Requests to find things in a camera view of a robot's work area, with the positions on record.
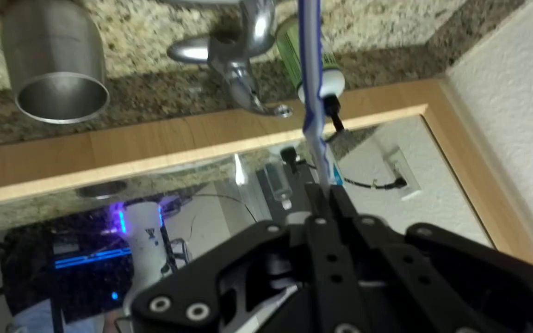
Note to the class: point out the stainless steel cup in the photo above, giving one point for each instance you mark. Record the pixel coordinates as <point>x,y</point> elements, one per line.
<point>54,56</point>

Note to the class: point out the wooden framed mirror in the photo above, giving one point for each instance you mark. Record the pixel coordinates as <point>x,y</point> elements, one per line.
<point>124,151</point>

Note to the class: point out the green soap pump bottle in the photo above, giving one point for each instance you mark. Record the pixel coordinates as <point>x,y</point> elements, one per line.
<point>334,80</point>

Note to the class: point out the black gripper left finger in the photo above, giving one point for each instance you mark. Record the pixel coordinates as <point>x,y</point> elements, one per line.
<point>334,278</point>

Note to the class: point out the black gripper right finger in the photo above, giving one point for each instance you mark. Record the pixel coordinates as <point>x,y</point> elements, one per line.
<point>452,278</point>

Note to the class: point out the blue and clear toothbrush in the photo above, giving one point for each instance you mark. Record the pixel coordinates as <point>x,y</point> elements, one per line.
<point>311,68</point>

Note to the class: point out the chrome faucet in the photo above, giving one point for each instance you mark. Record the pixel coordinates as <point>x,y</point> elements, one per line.
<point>241,80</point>
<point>258,29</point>

